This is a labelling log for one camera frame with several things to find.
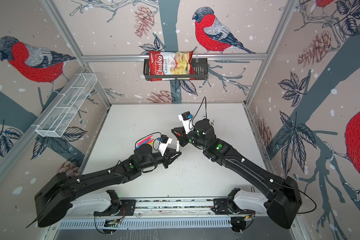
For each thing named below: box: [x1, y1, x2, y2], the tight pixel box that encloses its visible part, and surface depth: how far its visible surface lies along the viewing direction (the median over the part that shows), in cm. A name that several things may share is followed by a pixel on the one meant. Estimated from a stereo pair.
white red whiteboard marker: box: [176, 138, 180, 152], surface depth 72 cm
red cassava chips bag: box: [149, 50, 195, 82], surface depth 90 cm
